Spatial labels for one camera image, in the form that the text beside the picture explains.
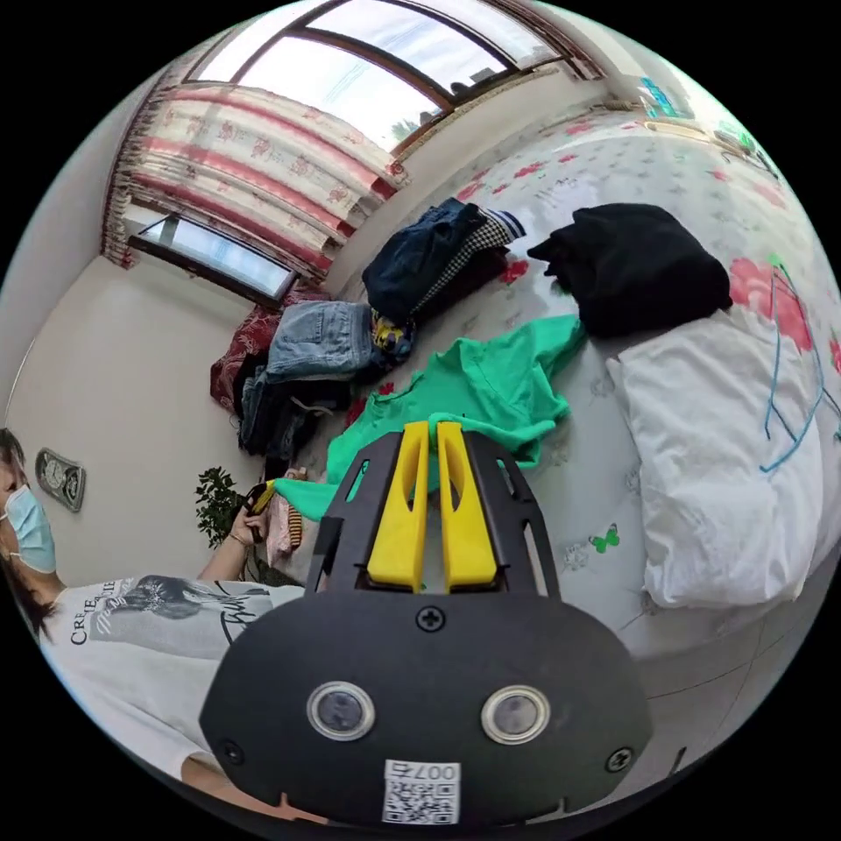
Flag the pile of dark clothes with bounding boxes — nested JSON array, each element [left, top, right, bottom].
[[361, 196, 529, 353]]

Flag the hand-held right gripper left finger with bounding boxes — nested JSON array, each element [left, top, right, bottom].
[[366, 421, 431, 591]]

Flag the grey wall clock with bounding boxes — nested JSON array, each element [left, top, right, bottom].
[[34, 447, 88, 513]]

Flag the bed with floral sheet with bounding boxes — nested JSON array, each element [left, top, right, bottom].
[[262, 98, 841, 665]]

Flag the white pillow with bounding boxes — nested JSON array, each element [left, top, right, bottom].
[[604, 307, 826, 611]]

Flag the large brown-framed window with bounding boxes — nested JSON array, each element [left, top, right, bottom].
[[182, 0, 609, 158]]

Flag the person's body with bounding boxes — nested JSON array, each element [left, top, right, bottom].
[[0, 427, 310, 783]]

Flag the small dark-framed window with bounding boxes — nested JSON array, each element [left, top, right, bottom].
[[127, 212, 300, 310]]

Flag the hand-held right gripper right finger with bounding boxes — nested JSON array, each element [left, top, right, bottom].
[[436, 421, 498, 591]]

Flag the green short sleeve shirt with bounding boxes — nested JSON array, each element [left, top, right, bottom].
[[272, 314, 590, 525]]

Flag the green clothes hanger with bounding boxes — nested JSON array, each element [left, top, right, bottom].
[[767, 251, 841, 442]]

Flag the red striped floral curtain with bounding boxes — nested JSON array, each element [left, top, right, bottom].
[[100, 83, 410, 310]]

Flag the pile of denim clothes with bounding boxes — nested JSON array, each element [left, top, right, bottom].
[[236, 299, 395, 463]]

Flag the green potted plant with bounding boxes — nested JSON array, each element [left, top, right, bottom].
[[193, 466, 267, 571]]

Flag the person's right forearm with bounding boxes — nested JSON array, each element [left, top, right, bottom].
[[180, 752, 329, 826]]

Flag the person's left hand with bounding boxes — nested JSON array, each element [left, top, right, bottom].
[[225, 504, 258, 548]]

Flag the red floral blanket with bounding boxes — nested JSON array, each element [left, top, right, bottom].
[[208, 307, 287, 416]]

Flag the blue clothes hanger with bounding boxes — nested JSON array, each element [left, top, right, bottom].
[[759, 259, 826, 474]]

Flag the black garment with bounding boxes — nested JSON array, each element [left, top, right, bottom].
[[527, 202, 734, 340]]

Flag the person's left forearm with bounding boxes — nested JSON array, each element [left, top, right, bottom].
[[195, 533, 253, 584]]

